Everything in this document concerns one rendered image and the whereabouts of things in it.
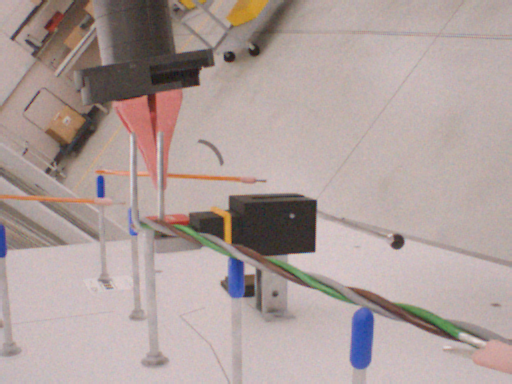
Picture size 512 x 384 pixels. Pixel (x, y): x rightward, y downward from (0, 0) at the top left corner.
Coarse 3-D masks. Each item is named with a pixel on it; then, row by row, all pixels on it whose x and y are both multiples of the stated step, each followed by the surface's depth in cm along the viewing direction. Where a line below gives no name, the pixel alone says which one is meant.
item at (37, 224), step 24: (0, 144) 122; (0, 168) 129; (24, 168) 126; (0, 192) 95; (48, 192) 130; (72, 192) 134; (0, 216) 93; (24, 216) 131; (48, 216) 100; (72, 216) 139; (96, 216) 136; (24, 240) 96; (48, 240) 101; (72, 240) 103; (96, 240) 142; (120, 240) 140
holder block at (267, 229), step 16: (240, 208) 41; (256, 208) 41; (272, 208) 41; (288, 208) 42; (304, 208) 42; (256, 224) 41; (272, 224) 41; (288, 224) 42; (304, 224) 42; (256, 240) 41; (272, 240) 42; (288, 240) 42; (304, 240) 43
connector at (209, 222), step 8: (192, 216) 42; (200, 216) 41; (208, 216) 41; (216, 216) 41; (232, 216) 41; (240, 216) 41; (192, 224) 42; (200, 224) 40; (208, 224) 40; (216, 224) 41; (232, 224) 41; (240, 224) 41; (200, 232) 40; (208, 232) 40; (216, 232) 41; (232, 232) 41; (240, 232) 41; (232, 240) 41; (240, 240) 41
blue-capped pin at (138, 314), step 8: (128, 216) 41; (128, 224) 41; (128, 232) 41; (136, 240) 41; (136, 248) 41; (136, 256) 42; (136, 264) 42; (136, 272) 42; (136, 280) 42; (136, 288) 42; (136, 296) 42; (136, 304) 42; (136, 312) 42
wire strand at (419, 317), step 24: (192, 240) 29; (216, 240) 27; (264, 264) 25; (288, 264) 24; (312, 288) 23; (336, 288) 21; (360, 288) 21; (384, 312) 19; (408, 312) 18; (456, 336) 16; (480, 336) 15
